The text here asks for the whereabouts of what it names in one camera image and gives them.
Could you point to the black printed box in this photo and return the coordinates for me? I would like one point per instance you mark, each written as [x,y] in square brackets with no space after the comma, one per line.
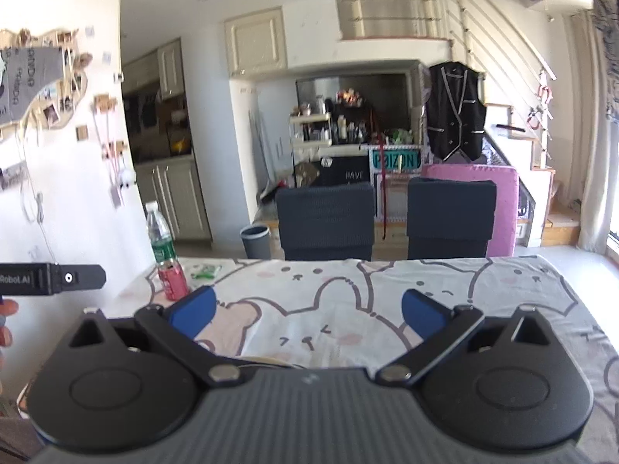
[346,171]

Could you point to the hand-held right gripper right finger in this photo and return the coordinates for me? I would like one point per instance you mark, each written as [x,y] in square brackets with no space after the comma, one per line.
[425,314]

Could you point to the person's left hand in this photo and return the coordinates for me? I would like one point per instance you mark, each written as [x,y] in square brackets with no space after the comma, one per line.
[7,308]

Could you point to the printed bunny tablecloth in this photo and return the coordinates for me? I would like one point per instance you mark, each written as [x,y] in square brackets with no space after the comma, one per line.
[314,299]

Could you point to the white tiered shelf rack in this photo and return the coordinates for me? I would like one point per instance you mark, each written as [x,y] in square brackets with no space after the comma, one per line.
[312,130]

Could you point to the grey lower kitchen cabinet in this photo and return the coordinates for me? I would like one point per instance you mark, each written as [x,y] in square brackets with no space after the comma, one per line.
[174,198]

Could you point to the red drink can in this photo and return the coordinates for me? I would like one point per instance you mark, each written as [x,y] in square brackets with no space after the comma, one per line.
[173,280]

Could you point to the black vest white trim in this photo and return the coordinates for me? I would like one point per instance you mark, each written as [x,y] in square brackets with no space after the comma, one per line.
[454,111]

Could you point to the green packet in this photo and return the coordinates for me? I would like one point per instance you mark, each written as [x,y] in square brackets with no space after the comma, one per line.
[205,270]

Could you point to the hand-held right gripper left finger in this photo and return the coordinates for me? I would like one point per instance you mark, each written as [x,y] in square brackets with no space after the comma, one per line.
[193,316]

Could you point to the clear water bottle green label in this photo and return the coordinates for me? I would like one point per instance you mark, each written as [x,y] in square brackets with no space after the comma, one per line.
[159,237]

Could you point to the teal sign plate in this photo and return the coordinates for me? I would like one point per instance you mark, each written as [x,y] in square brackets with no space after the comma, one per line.
[394,160]

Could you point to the grey kitchen cabinet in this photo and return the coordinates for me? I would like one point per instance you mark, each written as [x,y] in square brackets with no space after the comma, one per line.
[174,198]
[170,70]

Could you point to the grey upper kitchen cabinet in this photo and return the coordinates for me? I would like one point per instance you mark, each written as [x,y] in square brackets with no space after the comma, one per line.
[170,70]

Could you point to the wall photo board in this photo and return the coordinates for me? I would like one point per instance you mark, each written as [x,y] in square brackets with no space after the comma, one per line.
[38,82]

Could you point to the stair railing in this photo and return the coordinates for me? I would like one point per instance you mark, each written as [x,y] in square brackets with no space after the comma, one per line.
[459,19]

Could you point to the dark blue chair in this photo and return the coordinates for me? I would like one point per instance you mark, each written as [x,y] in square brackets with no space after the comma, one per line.
[449,217]
[326,222]

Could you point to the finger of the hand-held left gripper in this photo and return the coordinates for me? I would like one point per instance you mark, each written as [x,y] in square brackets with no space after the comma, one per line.
[82,278]

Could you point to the grey trash bin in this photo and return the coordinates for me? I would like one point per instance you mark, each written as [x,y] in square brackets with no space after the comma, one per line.
[255,241]

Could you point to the white plush toy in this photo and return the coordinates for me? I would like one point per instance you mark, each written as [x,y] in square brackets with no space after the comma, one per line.
[126,178]

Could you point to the beige curtain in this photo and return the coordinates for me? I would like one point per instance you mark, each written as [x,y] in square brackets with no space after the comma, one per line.
[592,154]

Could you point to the cream upper cabinet door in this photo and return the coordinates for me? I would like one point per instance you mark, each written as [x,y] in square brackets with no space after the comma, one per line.
[256,41]

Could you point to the pink chair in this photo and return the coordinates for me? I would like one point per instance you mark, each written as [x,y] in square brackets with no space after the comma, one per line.
[505,212]

